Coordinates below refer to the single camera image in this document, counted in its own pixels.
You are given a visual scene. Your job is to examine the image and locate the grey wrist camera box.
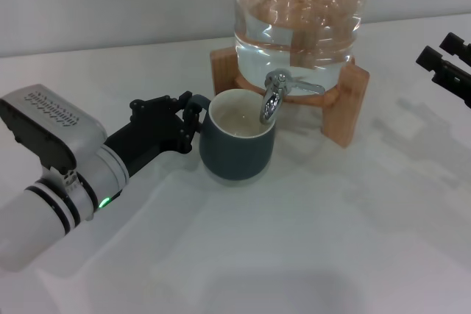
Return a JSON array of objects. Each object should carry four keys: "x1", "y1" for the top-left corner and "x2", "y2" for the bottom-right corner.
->
[{"x1": 0, "y1": 84, "x2": 107, "y2": 174}]

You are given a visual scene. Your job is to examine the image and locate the wooden dispenser stand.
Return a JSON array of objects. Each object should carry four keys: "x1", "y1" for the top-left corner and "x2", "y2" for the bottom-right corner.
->
[{"x1": 210, "y1": 48, "x2": 370, "y2": 149}]

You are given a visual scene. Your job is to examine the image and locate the chrome faucet tap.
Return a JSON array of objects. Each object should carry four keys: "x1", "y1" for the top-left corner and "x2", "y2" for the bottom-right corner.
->
[{"x1": 259, "y1": 68, "x2": 326, "y2": 124}]

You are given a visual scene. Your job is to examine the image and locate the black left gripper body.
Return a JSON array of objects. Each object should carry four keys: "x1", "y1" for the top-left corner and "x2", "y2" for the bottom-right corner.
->
[{"x1": 105, "y1": 110, "x2": 184, "y2": 179}]

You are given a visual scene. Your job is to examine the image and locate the glass water dispenser jar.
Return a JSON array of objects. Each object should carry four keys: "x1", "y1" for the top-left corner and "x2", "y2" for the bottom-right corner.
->
[{"x1": 232, "y1": 0, "x2": 365, "y2": 93}]

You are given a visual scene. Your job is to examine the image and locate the dark teal ceramic mug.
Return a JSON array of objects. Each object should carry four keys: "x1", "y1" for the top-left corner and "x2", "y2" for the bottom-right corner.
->
[{"x1": 188, "y1": 88, "x2": 276, "y2": 186}]

